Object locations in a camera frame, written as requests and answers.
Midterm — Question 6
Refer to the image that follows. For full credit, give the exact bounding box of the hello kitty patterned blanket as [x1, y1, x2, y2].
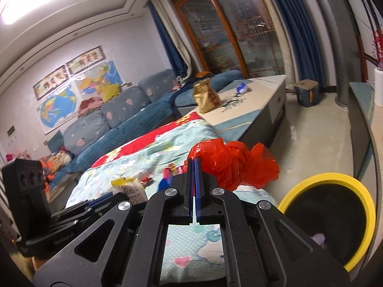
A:
[66, 113, 279, 284]

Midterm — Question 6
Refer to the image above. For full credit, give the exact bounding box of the blue candy wrapper on table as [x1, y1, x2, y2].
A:
[236, 82, 251, 95]

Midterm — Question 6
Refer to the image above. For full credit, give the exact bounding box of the yellow rimmed black trash bin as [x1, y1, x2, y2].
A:
[278, 172, 376, 272]

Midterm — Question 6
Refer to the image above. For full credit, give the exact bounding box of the blue curtain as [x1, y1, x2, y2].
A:
[147, 0, 192, 79]
[274, 0, 326, 87]

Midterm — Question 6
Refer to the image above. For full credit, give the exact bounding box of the yellow pillow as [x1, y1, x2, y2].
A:
[101, 84, 121, 103]

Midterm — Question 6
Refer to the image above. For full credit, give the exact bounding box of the gold paper bag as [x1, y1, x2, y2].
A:
[193, 78, 222, 113]

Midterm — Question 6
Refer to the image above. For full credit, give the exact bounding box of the lavender foam fruit net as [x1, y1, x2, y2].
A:
[311, 233, 326, 249]

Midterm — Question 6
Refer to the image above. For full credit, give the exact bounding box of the red berry branch decoration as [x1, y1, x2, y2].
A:
[373, 29, 383, 70]

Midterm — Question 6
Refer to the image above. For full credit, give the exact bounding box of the right framed cross-stitch picture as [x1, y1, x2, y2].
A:
[66, 46, 106, 75]

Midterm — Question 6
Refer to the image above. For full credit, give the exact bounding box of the silver tower air conditioner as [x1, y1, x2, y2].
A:
[316, 0, 362, 110]

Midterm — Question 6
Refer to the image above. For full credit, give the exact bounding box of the yellow white snack packet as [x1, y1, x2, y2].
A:
[111, 177, 148, 205]

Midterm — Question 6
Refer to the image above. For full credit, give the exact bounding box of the pile of red clothes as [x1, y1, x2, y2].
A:
[77, 97, 103, 117]

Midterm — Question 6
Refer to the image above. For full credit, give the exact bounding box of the red snack wrapper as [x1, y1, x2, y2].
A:
[140, 162, 186, 187]

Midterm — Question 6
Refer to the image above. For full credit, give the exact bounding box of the framed cross-stitch picture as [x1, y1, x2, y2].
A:
[33, 65, 69, 101]
[66, 46, 106, 75]

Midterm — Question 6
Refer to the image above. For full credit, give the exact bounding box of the dark blue storage stool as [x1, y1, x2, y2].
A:
[294, 79, 320, 108]

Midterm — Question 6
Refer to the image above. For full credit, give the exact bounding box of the left blue curtain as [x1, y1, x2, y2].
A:
[147, 0, 192, 79]

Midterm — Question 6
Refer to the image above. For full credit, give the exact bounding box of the grey white coffee table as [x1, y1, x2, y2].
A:
[199, 75, 286, 148]

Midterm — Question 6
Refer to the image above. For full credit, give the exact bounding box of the world map poster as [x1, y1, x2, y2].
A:
[36, 82, 82, 135]

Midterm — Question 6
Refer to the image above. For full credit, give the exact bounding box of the china map poster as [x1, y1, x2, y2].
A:
[73, 60, 125, 99]

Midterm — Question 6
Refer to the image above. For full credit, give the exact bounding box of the left hand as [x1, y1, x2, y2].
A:
[32, 257, 48, 271]

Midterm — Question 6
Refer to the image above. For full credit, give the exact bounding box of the blue grey sectional sofa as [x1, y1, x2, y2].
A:
[44, 68, 245, 192]

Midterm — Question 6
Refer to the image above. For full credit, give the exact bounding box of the right blue curtain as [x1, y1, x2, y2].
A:
[274, 0, 326, 87]

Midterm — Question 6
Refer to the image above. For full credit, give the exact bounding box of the red plastic bag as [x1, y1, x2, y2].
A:
[187, 138, 280, 191]

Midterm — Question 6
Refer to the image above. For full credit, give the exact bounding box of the left framed cross-stitch picture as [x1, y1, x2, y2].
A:
[33, 65, 69, 101]

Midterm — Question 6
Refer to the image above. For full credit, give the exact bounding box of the wooden framed glass door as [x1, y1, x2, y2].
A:
[170, 0, 284, 78]

